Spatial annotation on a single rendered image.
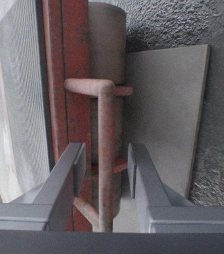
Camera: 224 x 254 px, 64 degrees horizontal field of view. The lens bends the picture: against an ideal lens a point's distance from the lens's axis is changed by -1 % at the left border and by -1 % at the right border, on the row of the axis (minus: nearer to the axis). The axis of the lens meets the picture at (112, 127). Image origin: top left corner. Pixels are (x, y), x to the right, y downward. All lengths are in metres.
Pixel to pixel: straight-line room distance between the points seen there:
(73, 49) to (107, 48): 0.05
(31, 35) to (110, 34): 0.08
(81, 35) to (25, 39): 0.06
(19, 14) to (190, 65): 0.18
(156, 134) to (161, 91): 0.05
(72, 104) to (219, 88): 0.14
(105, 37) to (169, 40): 0.07
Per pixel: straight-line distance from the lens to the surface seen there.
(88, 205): 0.19
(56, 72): 0.17
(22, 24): 0.22
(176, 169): 0.24
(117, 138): 0.25
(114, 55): 0.23
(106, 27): 0.22
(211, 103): 0.21
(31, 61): 0.20
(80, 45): 0.18
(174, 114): 0.22
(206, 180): 0.24
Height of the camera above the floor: 0.20
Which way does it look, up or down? 38 degrees down
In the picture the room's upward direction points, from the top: 102 degrees counter-clockwise
